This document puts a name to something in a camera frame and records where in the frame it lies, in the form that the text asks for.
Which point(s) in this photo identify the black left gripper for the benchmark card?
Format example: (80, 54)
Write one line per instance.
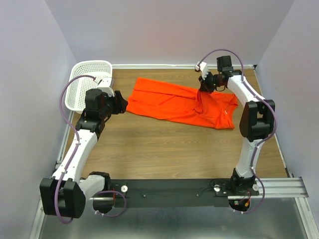
(120, 104)

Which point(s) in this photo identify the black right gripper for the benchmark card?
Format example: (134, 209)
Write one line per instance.
(203, 85)

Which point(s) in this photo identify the orange t shirt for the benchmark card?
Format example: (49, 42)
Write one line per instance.
(181, 104)

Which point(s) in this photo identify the white perforated plastic basket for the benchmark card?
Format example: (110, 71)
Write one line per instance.
(88, 71)

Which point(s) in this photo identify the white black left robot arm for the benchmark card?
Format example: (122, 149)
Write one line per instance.
(63, 194)

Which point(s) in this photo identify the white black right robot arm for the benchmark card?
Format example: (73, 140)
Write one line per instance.
(257, 122)

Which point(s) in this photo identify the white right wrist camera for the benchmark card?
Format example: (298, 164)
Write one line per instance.
(202, 68)

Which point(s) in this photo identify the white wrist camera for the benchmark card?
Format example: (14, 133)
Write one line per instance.
(202, 68)
(106, 85)

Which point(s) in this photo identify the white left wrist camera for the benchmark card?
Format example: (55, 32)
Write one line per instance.
(106, 85)

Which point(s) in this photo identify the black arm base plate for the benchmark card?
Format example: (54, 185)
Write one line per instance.
(103, 200)

